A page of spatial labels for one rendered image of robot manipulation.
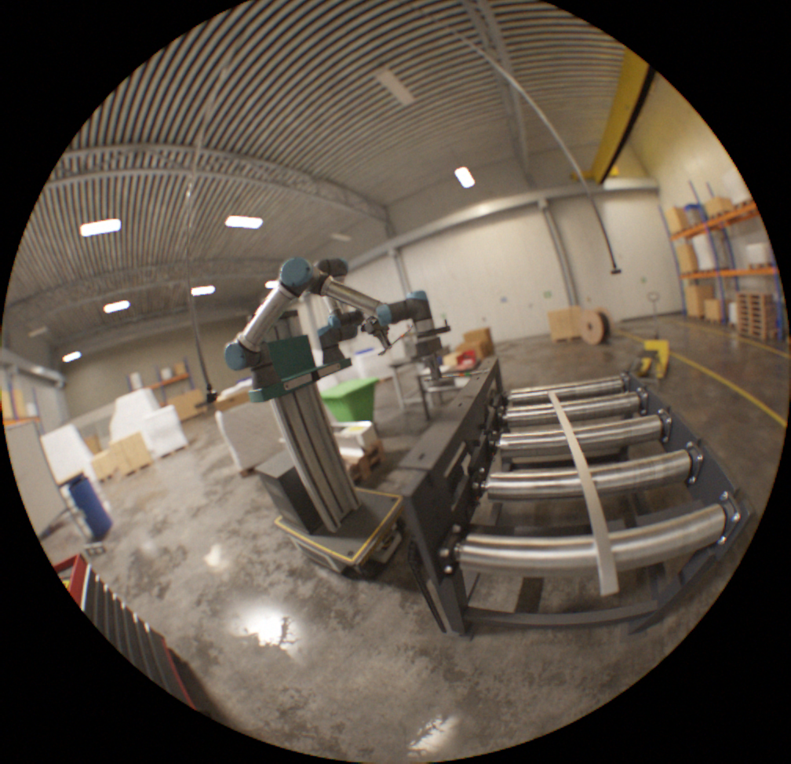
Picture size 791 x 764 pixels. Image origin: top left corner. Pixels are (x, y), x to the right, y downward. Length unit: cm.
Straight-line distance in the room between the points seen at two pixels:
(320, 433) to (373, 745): 191
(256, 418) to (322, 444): 231
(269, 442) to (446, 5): 966
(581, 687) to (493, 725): 39
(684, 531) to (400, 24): 796
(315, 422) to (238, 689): 193
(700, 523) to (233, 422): 422
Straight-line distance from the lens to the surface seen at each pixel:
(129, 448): 824
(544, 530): 88
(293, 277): 90
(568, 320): 835
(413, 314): 85
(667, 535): 77
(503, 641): 151
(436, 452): 60
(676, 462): 102
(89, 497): 517
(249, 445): 395
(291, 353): 140
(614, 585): 64
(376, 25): 744
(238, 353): 101
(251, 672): 191
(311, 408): 154
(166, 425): 826
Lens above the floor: 147
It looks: 8 degrees down
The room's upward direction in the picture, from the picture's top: 15 degrees counter-clockwise
